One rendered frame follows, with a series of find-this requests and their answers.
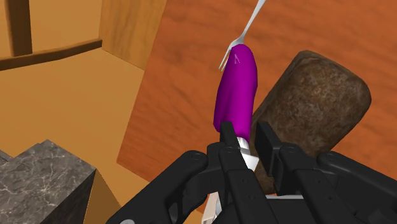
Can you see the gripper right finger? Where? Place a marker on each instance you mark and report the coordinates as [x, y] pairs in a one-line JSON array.
[[297, 167]]

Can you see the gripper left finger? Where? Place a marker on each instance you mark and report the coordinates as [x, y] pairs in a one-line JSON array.
[[235, 173]]

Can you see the brown bread loaf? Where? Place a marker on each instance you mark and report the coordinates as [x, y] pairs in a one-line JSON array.
[[310, 102]]

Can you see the silver fork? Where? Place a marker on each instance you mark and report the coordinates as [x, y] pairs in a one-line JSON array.
[[245, 31]]

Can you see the orange wooden table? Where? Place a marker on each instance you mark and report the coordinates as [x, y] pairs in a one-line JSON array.
[[325, 24]]

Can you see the light wooden cabinet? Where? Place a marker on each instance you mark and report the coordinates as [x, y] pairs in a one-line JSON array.
[[130, 28]]

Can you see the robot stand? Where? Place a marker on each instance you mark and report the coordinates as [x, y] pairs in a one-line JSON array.
[[37, 186]]

